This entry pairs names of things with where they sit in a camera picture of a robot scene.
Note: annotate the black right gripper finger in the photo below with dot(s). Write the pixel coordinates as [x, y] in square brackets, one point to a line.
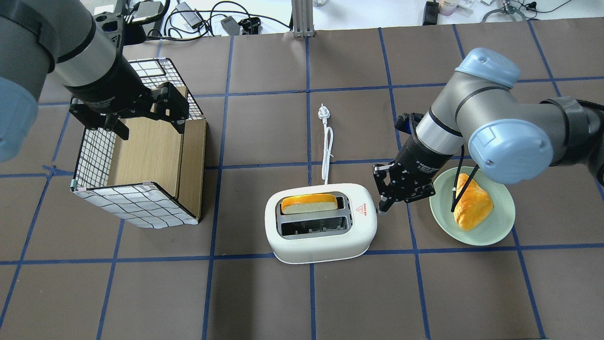
[382, 206]
[387, 196]

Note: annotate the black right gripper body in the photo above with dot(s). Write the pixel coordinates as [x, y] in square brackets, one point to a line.
[417, 161]

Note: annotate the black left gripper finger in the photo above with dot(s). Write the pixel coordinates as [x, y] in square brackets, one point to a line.
[178, 122]
[114, 124]

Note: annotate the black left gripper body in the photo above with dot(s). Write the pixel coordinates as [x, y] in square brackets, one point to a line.
[114, 88]

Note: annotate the white two-slot toaster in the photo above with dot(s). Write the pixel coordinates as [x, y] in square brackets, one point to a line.
[322, 236]

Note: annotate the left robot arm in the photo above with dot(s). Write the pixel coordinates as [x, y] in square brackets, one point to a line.
[39, 37]

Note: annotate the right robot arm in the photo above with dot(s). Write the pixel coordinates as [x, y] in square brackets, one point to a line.
[510, 142]

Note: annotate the golden triangular pastry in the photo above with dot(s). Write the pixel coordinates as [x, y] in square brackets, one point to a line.
[473, 207]

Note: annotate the yellow toast slice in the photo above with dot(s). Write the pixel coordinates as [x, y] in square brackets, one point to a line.
[310, 203]

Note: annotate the grey power adapter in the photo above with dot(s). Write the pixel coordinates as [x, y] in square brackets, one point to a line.
[191, 16]

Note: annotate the black power adapter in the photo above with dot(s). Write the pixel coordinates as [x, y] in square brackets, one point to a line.
[430, 14]

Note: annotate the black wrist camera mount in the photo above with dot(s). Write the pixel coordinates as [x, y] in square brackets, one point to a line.
[407, 123]

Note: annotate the aluminium frame post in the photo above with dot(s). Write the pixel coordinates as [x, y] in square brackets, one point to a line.
[302, 15]

